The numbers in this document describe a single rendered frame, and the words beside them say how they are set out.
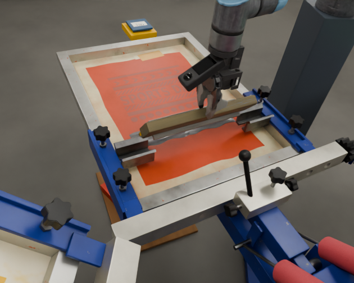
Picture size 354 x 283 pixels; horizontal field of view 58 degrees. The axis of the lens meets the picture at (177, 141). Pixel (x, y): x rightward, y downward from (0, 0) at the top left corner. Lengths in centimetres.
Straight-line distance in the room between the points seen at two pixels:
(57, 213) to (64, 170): 169
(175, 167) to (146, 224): 26
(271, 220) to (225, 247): 114
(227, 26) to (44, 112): 207
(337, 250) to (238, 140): 46
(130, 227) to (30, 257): 22
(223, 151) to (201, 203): 28
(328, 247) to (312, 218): 144
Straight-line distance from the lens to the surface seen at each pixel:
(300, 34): 148
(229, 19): 73
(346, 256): 74
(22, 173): 224
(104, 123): 105
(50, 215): 50
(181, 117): 86
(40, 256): 59
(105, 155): 89
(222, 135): 104
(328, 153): 99
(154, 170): 91
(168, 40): 144
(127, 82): 122
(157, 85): 121
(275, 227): 77
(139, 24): 159
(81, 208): 200
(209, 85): 82
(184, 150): 97
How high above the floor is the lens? 166
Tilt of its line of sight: 45 degrees down
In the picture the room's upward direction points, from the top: 7 degrees clockwise
